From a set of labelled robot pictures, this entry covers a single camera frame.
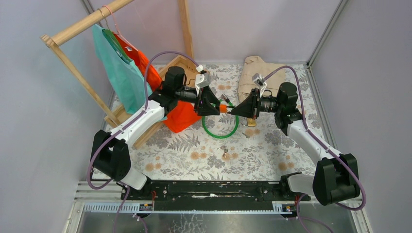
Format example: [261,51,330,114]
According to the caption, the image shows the orange black key bunch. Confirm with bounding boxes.
[219,104,233,114]

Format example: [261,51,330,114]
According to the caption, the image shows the floral table mat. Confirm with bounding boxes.
[92,64,319,182]

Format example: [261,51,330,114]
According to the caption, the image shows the wooden clothes rack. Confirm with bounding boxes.
[40,0,211,149]

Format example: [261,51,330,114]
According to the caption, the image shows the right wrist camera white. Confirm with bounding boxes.
[252,73,267,97]

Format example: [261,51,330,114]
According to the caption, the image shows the brass padlock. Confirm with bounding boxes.
[246,118,257,127]

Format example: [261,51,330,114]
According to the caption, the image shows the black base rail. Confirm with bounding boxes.
[120,180,302,213]

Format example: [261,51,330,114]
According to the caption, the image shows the folded beige garment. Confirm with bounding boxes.
[237,56,286,102]

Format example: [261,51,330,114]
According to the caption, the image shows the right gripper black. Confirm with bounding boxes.
[231,88,283,120]

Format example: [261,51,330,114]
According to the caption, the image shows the silver cable lock keys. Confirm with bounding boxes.
[218,145,228,158]

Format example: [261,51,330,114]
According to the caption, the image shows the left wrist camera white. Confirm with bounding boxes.
[195,65,211,96]

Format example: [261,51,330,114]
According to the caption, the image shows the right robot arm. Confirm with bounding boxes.
[229,82,362,205]

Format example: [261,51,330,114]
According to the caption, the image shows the orange garment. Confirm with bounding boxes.
[114,34,201,133]

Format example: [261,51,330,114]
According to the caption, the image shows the green cable lock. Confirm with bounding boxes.
[202,94,240,139]

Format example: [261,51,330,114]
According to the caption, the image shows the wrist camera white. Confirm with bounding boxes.
[195,65,211,96]
[252,73,267,97]

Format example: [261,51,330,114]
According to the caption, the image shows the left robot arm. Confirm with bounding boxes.
[89,65,221,200]

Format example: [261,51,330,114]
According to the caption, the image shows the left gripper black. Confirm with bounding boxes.
[174,84,220,117]

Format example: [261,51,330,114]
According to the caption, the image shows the pink hanger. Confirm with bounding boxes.
[103,5,138,51]

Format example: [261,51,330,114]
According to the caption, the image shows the green hanger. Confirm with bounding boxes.
[102,29,132,64]

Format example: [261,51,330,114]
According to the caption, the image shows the teal t-shirt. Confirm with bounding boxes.
[92,25,152,114]

